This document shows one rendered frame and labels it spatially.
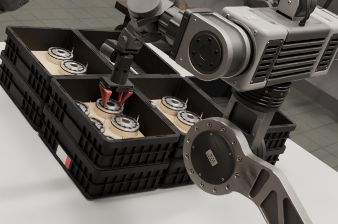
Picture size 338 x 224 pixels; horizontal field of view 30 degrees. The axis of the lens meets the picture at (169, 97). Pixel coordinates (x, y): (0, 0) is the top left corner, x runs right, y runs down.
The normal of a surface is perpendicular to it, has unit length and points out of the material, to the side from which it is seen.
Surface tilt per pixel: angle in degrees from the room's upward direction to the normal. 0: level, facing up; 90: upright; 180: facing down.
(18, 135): 0
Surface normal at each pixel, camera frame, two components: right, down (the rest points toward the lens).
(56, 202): 0.31, -0.85
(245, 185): -0.66, 0.12
